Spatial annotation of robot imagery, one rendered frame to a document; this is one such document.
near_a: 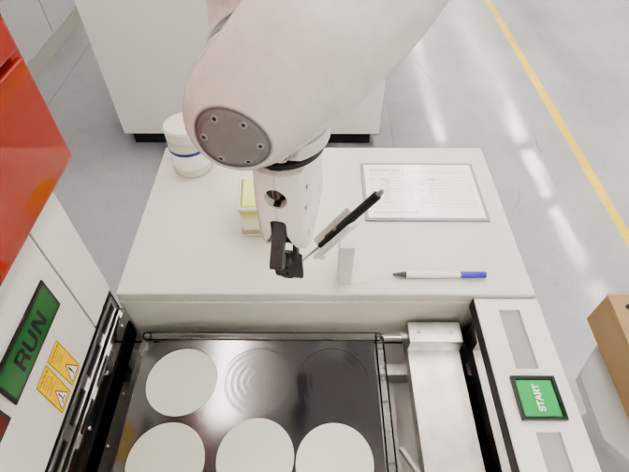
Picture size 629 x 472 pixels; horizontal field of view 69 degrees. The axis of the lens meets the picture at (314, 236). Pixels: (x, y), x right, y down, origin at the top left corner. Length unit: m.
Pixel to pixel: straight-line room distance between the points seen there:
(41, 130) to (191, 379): 0.39
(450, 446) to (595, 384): 0.30
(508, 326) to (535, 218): 1.64
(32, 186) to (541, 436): 0.61
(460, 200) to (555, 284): 1.31
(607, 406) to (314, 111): 0.73
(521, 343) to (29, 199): 0.61
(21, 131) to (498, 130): 2.54
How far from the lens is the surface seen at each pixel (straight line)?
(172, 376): 0.72
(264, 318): 0.74
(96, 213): 2.34
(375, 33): 0.24
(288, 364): 0.70
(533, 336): 0.71
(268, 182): 0.39
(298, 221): 0.42
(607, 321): 0.90
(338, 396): 0.68
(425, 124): 2.72
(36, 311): 0.57
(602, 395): 0.89
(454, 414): 0.72
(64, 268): 0.62
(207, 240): 0.76
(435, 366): 0.74
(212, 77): 0.26
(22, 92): 0.48
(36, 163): 0.48
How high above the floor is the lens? 1.53
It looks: 49 degrees down
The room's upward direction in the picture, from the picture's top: straight up
